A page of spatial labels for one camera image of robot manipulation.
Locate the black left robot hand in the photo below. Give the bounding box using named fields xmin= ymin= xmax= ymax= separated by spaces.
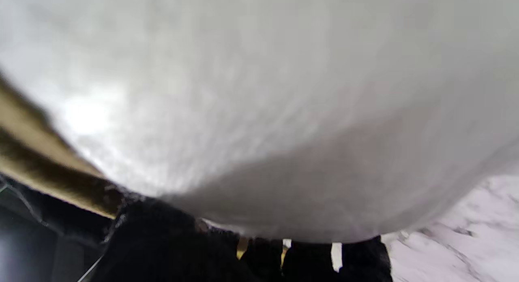
xmin=87 ymin=197 xmax=394 ymax=282

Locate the white pillow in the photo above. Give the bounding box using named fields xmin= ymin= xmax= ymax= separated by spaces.
xmin=0 ymin=0 xmax=519 ymax=244

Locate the brown pillowcase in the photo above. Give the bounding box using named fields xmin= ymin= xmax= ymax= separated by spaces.
xmin=0 ymin=73 xmax=126 ymax=220

